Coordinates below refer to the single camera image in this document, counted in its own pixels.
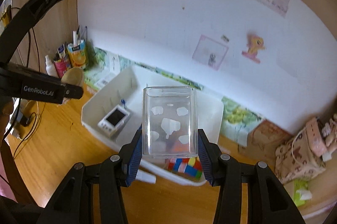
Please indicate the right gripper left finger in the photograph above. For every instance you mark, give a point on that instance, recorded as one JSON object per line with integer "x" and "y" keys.
{"x": 72, "y": 199}

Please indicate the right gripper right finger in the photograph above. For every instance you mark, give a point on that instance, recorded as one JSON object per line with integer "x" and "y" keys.
{"x": 268, "y": 201}

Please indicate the round gold compact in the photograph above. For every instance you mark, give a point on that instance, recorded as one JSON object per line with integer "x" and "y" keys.
{"x": 74, "y": 76}

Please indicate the multicolour puzzle cube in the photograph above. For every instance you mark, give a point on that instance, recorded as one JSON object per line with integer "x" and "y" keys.
{"x": 189, "y": 168}

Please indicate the white instant camera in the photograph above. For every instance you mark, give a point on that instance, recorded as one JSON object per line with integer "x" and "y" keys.
{"x": 114, "y": 121}

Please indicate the clear plastic box white spots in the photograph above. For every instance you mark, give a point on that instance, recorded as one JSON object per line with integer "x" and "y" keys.
{"x": 170, "y": 124}

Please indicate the person left hand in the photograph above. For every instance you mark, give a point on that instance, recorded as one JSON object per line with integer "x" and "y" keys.
{"x": 7, "y": 108}

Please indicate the green tissue pack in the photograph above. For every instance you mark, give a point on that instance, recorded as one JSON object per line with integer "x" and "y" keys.
{"x": 302, "y": 194}

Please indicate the white spray bottle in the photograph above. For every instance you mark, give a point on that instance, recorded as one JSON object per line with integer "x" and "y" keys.
{"x": 50, "y": 67}

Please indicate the black power adapter plugged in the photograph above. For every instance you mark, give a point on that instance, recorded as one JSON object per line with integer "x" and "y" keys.
{"x": 22, "y": 120}

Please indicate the pink tin can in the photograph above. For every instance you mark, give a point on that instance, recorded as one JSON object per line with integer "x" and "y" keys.
{"x": 62, "y": 65}

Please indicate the letter print fabric bag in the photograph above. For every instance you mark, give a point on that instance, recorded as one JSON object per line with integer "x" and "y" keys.
{"x": 295, "y": 160}

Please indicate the brown cardboard piece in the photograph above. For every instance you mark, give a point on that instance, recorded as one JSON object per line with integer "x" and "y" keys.
{"x": 263, "y": 141}

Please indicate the pink case on bag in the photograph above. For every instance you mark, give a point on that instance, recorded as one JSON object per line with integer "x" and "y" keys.
{"x": 315, "y": 141}

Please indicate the green grape print box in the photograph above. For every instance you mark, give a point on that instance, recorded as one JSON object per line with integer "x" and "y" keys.
{"x": 118, "y": 80}

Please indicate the brown haired doll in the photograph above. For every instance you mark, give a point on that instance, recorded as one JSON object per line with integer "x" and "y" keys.
{"x": 329, "y": 133}

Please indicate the white plastic storage bin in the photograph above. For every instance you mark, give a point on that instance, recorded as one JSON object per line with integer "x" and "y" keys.
{"x": 169, "y": 114}

